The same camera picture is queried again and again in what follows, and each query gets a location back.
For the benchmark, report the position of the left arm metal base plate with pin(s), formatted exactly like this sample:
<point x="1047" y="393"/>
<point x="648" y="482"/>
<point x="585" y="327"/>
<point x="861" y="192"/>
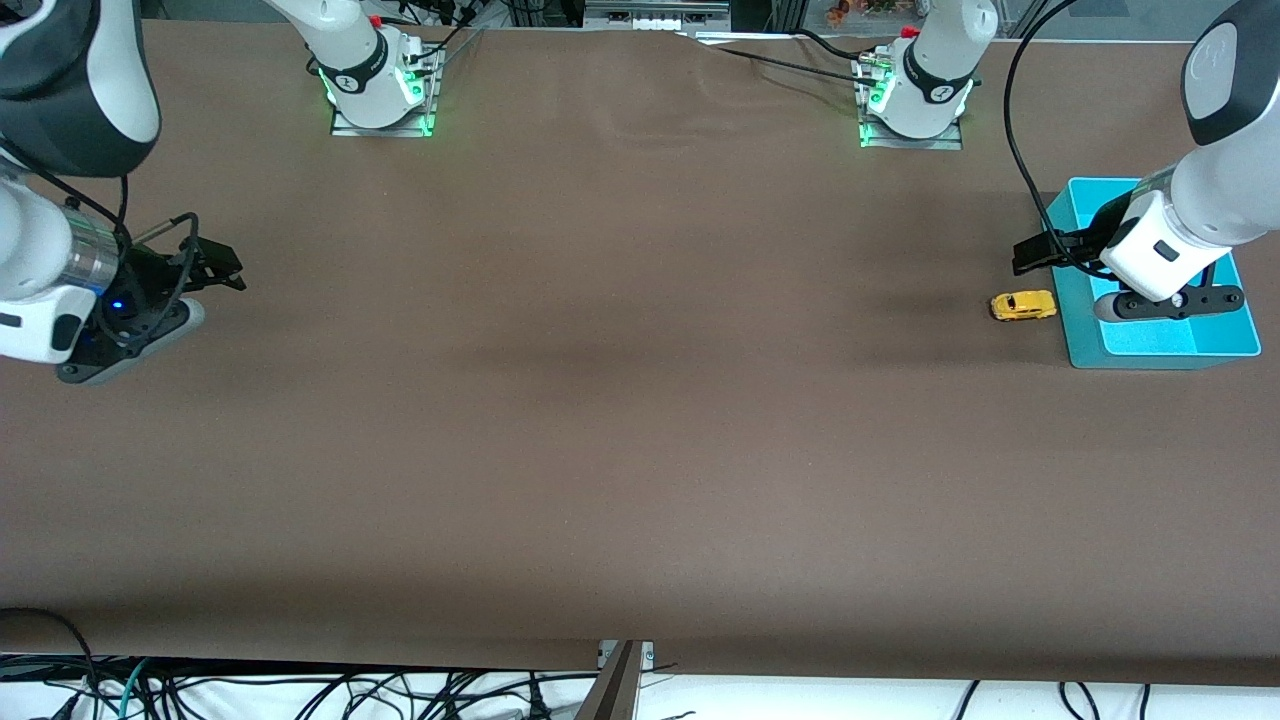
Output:
<point x="950" y="142"/>

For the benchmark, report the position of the aluminium frame post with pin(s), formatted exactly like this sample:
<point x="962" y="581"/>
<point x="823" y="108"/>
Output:
<point x="612" y="690"/>

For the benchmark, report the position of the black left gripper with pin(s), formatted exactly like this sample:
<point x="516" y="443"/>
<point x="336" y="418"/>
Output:
<point x="1097" y="230"/>

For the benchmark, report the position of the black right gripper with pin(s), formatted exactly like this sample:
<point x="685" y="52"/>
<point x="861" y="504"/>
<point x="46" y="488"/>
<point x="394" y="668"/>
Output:
<point x="150" y="282"/>

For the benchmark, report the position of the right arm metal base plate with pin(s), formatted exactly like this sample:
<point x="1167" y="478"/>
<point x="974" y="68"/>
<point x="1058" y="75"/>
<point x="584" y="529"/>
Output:
<point x="345" y="125"/>

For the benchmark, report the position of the teal plastic storage bin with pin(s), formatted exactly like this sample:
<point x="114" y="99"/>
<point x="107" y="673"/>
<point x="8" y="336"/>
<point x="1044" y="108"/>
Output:
<point x="1150" y="340"/>

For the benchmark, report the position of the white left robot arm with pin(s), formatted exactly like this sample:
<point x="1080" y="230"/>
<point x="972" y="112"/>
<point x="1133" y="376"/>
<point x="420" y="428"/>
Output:
<point x="1210" y="210"/>

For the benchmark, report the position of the colourful shelf items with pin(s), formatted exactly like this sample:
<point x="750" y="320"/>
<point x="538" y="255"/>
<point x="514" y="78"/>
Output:
<point x="865" y="10"/>

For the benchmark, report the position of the yellow toy beetle car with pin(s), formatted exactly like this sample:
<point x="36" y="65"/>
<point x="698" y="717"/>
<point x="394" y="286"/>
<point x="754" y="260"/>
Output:
<point x="1023" y="305"/>

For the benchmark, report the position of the white power strip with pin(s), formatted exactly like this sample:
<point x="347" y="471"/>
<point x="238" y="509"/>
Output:
<point x="655" y="20"/>

